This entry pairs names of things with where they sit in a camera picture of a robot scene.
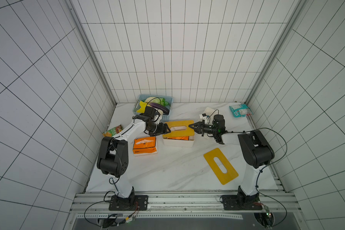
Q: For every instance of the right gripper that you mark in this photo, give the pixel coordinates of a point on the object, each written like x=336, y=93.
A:
x=202, y=128

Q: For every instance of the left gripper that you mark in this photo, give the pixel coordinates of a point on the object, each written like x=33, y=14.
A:
x=161, y=131

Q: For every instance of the yellow box lid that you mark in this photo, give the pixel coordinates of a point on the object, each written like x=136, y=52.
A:
x=179, y=129
x=221, y=166

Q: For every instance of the white tissue box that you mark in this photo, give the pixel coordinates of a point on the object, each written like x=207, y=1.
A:
x=211, y=113
x=179, y=143

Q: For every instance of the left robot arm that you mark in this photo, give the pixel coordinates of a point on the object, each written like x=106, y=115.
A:
x=113, y=158

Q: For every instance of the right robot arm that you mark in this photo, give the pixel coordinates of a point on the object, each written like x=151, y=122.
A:
x=257, y=154

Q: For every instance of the purple toy eggplant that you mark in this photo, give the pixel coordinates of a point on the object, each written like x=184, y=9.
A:
x=165, y=110

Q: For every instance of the blue plastic basket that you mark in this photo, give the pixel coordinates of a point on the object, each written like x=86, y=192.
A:
x=143, y=97

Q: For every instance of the green toy lettuce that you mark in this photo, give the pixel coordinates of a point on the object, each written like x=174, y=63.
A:
x=158, y=100

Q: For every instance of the yellow toy cabbage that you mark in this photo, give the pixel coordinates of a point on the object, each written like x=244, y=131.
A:
x=141, y=107

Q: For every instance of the teal snack packet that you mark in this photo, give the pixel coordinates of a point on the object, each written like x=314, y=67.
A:
x=240, y=110

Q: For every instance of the green snack bag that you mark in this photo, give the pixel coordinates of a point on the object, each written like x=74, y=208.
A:
x=113, y=131

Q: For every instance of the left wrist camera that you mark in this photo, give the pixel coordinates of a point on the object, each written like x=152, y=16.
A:
x=152, y=113

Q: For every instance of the aluminium mounting rail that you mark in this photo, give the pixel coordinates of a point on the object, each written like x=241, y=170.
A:
x=217, y=204

